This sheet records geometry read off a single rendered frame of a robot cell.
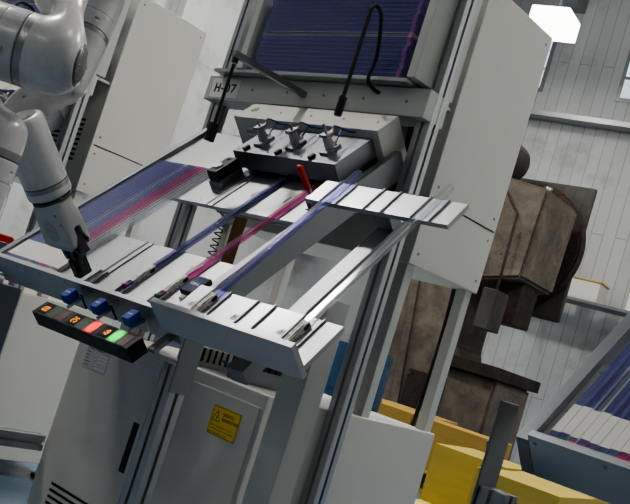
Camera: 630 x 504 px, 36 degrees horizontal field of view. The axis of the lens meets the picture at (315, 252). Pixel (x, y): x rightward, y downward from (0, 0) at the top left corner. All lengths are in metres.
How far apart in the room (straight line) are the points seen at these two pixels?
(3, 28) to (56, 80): 0.11
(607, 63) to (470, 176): 9.79
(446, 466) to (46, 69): 3.83
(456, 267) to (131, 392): 0.86
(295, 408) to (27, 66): 0.73
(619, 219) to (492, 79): 9.08
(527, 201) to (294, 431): 6.59
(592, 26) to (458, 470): 8.26
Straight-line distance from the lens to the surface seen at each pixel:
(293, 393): 1.73
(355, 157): 2.17
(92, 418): 2.47
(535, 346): 11.46
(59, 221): 1.85
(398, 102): 2.27
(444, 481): 5.05
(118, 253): 2.18
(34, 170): 1.82
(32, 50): 1.56
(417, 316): 8.40
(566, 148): 11.93
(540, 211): 8.15
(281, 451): 1.73
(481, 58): 2.45
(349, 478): 2.33
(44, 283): 2.21
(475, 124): 2.45
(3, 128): 1.56
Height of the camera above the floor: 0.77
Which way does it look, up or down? 5 degrees up
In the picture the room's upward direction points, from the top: 17 degrees clockwise
